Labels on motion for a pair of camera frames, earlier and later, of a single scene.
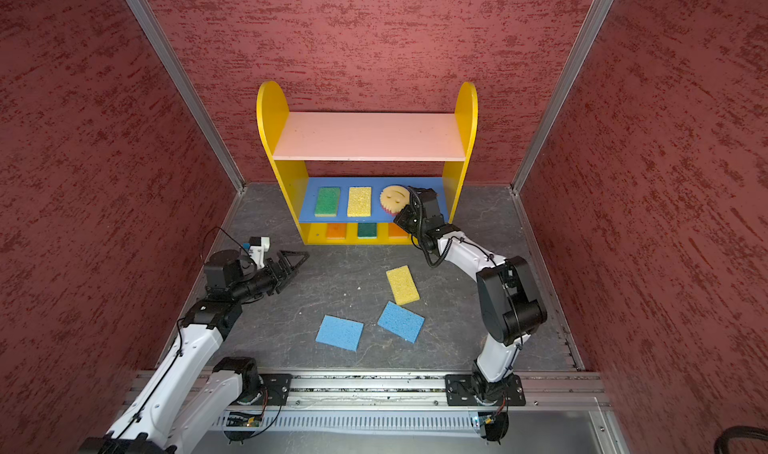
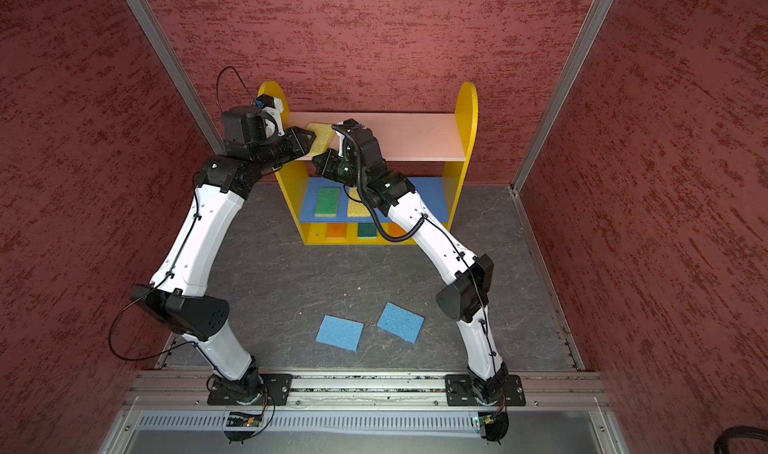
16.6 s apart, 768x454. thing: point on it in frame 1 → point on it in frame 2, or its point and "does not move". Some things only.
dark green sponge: (367, 230) does not move
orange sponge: (395, 232) does not move
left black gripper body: (264, 280) → (280, 149)
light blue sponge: (401, 321) does not move
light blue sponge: (340, 333) does not move
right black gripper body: (410, 220) → (343, 167)
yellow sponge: (359, 202) does not move
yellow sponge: (403, 285) → (324, 135)
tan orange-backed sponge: (336, 231) does not move
